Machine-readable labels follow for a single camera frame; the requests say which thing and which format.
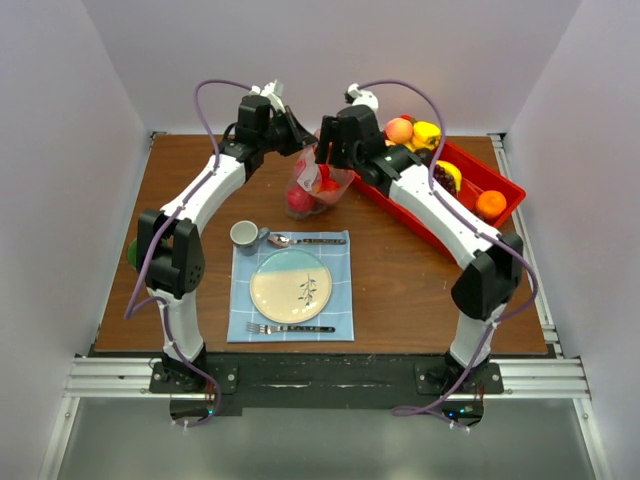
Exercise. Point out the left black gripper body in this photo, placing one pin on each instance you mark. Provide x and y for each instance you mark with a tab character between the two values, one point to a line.
279	137

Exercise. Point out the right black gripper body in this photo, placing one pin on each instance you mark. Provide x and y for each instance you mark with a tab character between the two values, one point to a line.
341	154

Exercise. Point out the strawberry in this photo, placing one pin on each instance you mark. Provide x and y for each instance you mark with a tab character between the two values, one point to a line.
324	170

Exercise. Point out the red apple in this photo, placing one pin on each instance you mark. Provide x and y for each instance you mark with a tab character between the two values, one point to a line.
329	185
299	200

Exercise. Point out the clear zip top bag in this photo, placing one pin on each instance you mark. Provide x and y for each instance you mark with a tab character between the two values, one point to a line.
323	201

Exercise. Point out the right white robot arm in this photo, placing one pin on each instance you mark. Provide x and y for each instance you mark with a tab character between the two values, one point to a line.
490	262

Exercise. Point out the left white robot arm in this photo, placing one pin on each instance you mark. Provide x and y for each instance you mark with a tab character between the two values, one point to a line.
170	257

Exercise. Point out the yellow bell pepper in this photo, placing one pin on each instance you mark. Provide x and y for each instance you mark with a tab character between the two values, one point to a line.
425	135

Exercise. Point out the upper purple grape bunch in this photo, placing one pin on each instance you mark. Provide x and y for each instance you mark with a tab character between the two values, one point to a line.
446	180

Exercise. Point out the metal spoon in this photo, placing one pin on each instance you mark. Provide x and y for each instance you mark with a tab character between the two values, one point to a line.
281	241

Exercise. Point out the small grey cup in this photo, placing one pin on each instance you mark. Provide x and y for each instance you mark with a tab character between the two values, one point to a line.
247	237

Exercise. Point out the yellow banana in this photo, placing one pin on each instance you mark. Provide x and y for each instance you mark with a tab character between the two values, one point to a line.
452	169

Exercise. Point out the red plastic fruit tray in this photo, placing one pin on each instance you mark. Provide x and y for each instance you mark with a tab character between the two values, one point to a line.
474	157

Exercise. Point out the cream and teal plate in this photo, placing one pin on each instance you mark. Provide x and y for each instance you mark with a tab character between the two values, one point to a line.
290	286

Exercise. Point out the orange fruit right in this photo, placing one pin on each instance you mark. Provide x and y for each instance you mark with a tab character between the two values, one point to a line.
490	205

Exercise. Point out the green floral mug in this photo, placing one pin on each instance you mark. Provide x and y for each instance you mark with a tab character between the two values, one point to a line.
131	253

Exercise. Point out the metal fork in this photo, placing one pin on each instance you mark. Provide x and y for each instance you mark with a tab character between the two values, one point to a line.
266	329

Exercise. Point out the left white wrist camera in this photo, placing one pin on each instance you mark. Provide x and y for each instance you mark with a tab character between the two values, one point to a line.
273	91

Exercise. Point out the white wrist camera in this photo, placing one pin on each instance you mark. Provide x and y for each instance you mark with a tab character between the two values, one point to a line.
356	95
273	91

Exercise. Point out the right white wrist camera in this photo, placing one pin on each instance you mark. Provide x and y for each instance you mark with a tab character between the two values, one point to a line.
356	95

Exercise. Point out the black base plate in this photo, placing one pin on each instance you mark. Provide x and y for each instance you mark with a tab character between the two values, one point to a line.
300	380

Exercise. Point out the aluminium frame rail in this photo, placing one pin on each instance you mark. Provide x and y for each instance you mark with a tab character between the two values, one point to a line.
542	427

